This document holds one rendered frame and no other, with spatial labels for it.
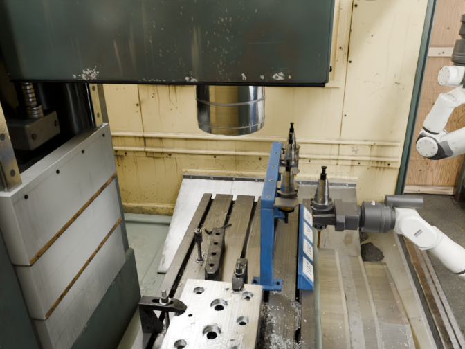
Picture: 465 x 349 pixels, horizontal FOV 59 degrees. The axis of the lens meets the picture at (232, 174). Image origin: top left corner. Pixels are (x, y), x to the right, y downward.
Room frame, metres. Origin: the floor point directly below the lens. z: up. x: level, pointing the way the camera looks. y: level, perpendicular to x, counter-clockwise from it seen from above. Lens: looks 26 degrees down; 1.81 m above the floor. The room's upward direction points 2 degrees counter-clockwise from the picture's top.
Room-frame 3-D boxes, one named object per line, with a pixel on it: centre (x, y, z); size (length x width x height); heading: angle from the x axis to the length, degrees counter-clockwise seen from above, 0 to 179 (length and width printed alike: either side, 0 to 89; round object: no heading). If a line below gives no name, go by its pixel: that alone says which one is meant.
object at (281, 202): (1.05, -0.16, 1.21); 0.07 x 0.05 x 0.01; 80
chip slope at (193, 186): (1.55, -0.12, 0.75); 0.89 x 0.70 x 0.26; 80
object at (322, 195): (1.03, -0.25, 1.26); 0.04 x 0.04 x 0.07
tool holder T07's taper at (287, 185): (1.10, -0.16, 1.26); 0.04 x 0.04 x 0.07
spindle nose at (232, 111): (0.91, 0.00, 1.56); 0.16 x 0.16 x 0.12
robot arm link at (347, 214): (1.01, -0.35, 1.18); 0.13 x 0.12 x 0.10; 170
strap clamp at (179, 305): (0.87, 0.20, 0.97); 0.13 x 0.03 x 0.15; 80
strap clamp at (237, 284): (0.99, -0.01, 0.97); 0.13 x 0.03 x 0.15; 170
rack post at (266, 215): (1.06, -0.10, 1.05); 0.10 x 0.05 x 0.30; 80
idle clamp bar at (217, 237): (1.17, 0.07, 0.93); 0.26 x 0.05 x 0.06; 175
